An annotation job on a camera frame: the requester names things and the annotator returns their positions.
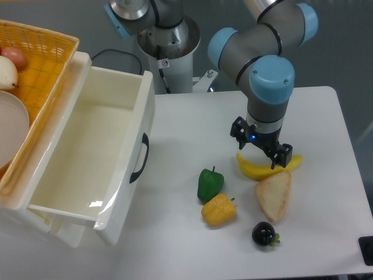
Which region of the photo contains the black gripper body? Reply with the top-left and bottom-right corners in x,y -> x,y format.
245,122 -> 281,156

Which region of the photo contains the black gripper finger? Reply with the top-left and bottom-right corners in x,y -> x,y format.
270,143 -> 293,170
230,117 -> 247,149

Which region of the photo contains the green bell pepper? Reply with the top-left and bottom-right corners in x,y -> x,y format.
197,166 -> 224,202

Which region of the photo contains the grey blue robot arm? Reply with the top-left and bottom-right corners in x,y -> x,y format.
104,1 -> 318,167

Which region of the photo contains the yellow banana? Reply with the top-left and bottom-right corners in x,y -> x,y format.
236,153 -> 303,181

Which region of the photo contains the triangular bread slice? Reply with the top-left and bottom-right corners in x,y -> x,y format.
255,171 -> 292,222

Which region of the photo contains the dark purple mangosteen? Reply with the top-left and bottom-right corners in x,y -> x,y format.
252,222 -> 280,247

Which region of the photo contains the yellow bell pepper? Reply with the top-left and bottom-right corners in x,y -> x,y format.
201,193 -> 237,227

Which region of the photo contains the black corner device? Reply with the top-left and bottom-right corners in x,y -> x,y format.
358,236 -> 373,266

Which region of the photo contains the white plastic drawer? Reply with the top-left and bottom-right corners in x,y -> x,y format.
31,67 -> 155,246

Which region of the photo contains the orange plastic basket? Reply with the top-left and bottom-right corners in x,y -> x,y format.
1,20 -> 79,195

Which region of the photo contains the white plate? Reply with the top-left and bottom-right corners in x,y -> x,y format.
1,91 -> 29,168

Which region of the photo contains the white drawer cabinet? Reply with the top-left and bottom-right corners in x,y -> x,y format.
1,51 -> 92,246

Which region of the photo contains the white pear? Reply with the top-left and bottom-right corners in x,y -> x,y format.
0,56 -> 19,90

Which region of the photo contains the metal mounting bracket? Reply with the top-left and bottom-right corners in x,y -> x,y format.
192,69 -> 219,93

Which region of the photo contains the black drawer handle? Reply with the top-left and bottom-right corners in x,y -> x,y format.
129,132 -> 150,184

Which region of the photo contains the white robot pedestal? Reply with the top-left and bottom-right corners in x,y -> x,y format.
137,15 -> 200,94

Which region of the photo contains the black cable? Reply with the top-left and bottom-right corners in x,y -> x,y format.
91,48 -> 144,75

